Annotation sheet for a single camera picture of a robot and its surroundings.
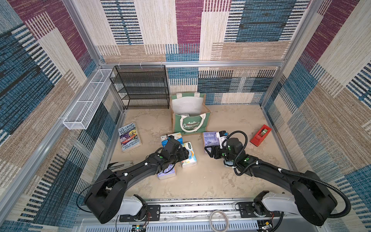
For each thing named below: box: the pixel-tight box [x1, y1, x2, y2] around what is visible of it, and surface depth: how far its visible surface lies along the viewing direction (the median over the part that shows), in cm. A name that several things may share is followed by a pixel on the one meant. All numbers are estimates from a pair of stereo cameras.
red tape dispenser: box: [249, 124, 272, 147], surface depth 98 cm
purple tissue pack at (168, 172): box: [157, 163, 177, 180], surface depth 83 cm
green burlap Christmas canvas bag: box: [169, 92, 212, 135], surface depth 99 cm
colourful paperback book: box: [117, 122, 143, 152], surface depth 101 cm
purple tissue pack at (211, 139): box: [203, 131, 220, 153], surface depth 96 cm
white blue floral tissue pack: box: [181, 141, 198, 168], surface depth 89 cm
